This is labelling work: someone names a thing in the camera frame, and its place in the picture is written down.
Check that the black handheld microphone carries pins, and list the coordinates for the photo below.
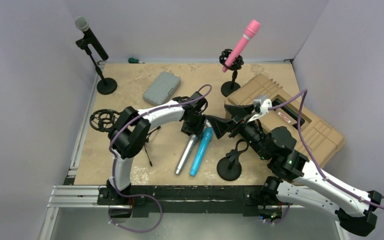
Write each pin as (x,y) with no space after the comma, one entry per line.
(89,38)

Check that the round-base mic stand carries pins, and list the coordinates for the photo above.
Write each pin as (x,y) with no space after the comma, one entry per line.
(105,85)
(229,167)

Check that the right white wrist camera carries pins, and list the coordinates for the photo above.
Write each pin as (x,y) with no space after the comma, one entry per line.
(262,105)

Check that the silver microphone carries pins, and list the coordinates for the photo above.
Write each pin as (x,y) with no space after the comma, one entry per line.
(193,138)

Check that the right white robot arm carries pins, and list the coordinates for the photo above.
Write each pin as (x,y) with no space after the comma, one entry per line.
(296,179)

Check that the grey plastic case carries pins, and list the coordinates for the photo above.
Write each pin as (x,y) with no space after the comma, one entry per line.
(161,89)

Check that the tan plastic tool case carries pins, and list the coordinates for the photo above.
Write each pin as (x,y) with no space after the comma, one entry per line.
(321,138)

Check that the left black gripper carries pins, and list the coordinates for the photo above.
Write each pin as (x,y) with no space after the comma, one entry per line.
(197,129)

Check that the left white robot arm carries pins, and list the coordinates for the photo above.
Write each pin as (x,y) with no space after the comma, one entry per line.
(172,111)

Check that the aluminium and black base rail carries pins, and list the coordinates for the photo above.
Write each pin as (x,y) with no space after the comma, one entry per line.
(247,200)

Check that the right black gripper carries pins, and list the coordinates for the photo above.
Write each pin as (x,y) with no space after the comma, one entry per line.
(220,125)

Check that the green handle screwdriver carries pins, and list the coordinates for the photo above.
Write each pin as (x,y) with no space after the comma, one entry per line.
(132,60)

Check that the pink microphone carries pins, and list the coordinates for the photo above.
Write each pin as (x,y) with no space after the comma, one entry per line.
(249,32)

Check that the black tripod shock-mount stand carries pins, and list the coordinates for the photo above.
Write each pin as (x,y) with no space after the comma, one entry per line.
(102,120)

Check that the blue microphone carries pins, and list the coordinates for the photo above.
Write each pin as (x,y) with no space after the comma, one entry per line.
(207,136)

